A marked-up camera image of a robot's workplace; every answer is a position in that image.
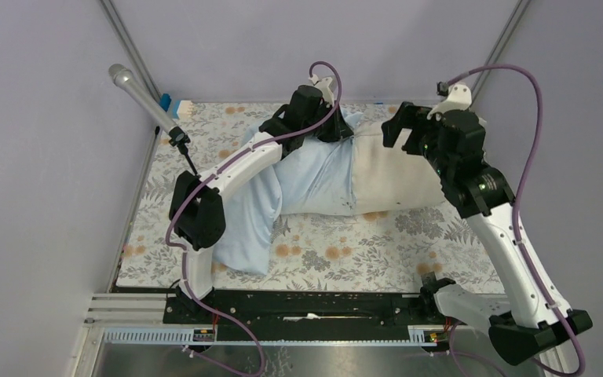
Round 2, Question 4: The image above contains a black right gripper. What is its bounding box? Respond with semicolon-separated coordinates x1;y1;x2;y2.
380;101;452;178

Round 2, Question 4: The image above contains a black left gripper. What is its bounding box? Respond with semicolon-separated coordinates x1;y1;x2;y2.
303;101;353;144

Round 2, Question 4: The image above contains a light blue pillowcase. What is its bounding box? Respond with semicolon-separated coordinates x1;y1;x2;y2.
213;136;356;275

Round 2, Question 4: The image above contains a cream white pillow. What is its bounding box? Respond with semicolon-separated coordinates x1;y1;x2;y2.
351;121;445;214

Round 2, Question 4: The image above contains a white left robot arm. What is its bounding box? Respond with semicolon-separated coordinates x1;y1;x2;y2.
164;82;351;323

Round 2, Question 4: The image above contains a blue and white block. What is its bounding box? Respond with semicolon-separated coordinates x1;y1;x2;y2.
159;93;196;121

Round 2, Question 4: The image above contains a floral patterned table mat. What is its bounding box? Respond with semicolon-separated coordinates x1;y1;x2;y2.
116;101;508;294

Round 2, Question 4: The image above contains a silver microphone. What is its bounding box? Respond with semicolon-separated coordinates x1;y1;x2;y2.
108;64;177;134

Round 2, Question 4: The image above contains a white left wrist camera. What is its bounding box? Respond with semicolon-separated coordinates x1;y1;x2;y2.
309;74;338;105

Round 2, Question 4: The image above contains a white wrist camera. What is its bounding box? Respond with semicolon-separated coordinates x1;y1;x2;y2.
426;81;473;120
309;74;338;105

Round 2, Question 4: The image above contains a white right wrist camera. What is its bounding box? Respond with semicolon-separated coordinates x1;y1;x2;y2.
426;81;473;120

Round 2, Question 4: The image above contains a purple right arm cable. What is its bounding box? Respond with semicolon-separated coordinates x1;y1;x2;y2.
437;63;589;377

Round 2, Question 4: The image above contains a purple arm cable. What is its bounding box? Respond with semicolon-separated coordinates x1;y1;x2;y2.
437;63;589;377
164;60;344;377

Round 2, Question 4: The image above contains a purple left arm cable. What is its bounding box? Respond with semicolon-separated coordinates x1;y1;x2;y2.
164;60;344;377

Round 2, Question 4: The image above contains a white slotted cable duct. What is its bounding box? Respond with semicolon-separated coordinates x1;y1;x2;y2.
102;326;437;347

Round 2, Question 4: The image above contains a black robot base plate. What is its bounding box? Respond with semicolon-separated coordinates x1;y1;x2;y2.
163;289;453;339

